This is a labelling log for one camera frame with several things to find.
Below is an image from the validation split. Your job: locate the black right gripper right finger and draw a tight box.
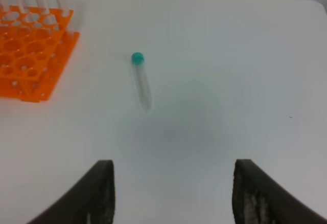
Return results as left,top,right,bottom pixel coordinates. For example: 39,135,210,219
231,159,325,223

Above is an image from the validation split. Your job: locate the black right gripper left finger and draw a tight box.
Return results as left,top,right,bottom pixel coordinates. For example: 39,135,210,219
30,160,115,223

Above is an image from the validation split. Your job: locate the test tube with teal cap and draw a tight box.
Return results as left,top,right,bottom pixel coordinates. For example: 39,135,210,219
131,52,153,111

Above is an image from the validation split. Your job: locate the orange test tube rack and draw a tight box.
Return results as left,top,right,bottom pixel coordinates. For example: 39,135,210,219
1,5,80,103

